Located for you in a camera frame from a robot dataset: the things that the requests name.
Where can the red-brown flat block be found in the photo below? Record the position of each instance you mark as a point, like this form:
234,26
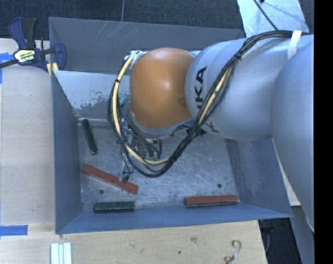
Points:
211,200
109,178

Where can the grey metal bin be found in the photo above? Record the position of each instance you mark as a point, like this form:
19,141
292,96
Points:
182,180

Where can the dark green flat block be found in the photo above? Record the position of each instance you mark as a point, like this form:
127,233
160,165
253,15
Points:
89,137
114,206

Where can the pale wood flat board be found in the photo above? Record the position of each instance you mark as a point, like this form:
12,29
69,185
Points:
26,147

